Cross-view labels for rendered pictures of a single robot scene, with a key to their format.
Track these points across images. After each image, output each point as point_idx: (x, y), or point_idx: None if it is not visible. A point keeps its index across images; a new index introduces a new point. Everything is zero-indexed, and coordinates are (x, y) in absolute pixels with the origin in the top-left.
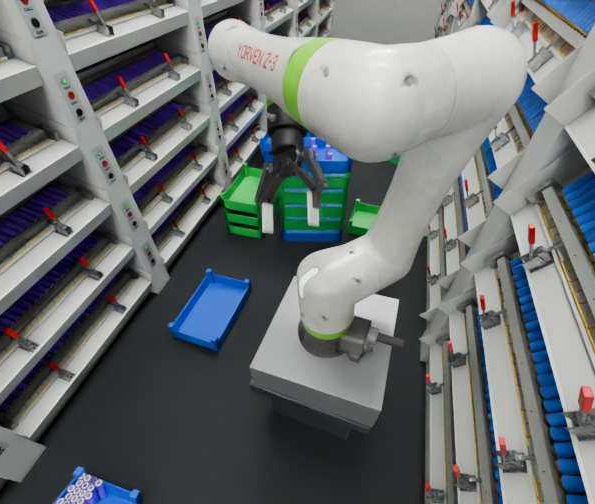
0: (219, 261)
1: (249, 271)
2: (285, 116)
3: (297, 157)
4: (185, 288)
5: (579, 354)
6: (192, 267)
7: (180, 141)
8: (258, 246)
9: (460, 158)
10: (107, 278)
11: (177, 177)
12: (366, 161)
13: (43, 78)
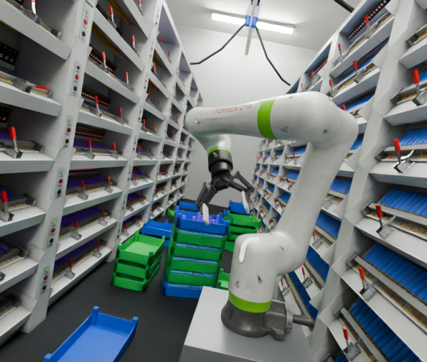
0: (101, 307)
1: (132, 317)
2: (224, 155)
3: (231, 176)
4: (62, 329)
5: None
6: (72, 310)
7: (102, 196)
8: (140, 297)
9: (337, 162)
10: (4, 284)
11: (85, 225)
12: (311, 133)
13: (62, 113)
